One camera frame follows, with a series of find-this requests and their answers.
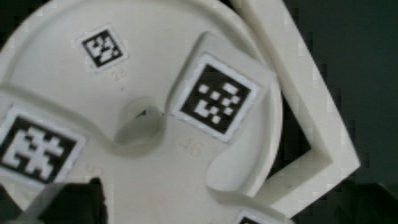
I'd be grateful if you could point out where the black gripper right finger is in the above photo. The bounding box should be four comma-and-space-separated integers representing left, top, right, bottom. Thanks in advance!
293, 182, 398, 224

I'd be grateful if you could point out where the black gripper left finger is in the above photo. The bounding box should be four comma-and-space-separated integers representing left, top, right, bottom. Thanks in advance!
38, 177, 109, 224

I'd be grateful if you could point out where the white cylindrical table leg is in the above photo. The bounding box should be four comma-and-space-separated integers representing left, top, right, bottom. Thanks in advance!
112, 96, 167, 148

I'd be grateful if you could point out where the white cross-shaped table base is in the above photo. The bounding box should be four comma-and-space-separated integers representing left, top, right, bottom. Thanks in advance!
0, 31, 281, 224

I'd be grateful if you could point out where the white round table top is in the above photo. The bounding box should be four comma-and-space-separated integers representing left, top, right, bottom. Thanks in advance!
0, 0, 299, 224

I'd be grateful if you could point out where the white fence right rail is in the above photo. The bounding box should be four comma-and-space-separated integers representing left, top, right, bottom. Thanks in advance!
231, 0, 361, 217

